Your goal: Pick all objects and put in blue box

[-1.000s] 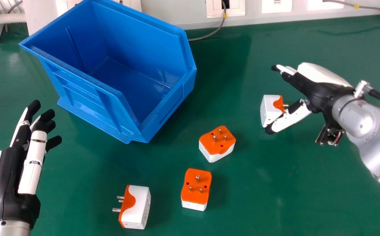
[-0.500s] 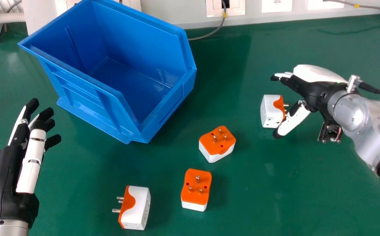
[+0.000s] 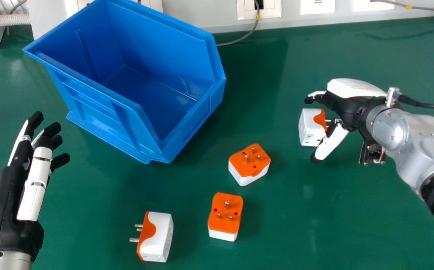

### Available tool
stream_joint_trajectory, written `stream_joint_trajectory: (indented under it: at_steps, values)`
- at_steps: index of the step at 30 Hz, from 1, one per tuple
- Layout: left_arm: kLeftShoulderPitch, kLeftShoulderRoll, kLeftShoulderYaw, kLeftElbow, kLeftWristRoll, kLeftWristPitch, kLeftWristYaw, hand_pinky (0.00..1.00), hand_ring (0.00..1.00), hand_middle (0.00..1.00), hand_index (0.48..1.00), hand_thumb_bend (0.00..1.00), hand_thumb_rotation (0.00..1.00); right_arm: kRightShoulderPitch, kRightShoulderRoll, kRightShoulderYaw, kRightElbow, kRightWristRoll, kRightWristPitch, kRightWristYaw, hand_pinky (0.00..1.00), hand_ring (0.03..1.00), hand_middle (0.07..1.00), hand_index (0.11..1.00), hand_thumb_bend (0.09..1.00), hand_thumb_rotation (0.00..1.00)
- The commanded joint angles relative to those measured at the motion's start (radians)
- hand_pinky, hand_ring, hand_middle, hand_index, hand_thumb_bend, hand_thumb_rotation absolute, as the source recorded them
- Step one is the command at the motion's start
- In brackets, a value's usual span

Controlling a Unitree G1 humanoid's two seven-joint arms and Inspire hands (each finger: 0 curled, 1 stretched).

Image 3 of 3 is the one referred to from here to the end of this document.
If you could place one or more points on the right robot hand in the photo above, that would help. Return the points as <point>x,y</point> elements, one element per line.
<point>346,103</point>

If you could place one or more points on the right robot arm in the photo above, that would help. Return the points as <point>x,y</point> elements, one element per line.
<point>413,146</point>

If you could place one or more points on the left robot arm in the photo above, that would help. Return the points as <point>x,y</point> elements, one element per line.
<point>5,261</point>

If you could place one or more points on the white-and-orange plug adapter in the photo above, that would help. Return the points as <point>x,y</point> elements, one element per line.
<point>312,129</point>
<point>157,238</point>
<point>249,165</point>
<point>224,217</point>

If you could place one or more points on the blue plastic bin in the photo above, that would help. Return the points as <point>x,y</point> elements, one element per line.
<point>138,78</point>

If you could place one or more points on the white wall socket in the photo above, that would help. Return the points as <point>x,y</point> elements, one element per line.
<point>317,6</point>
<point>258,9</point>

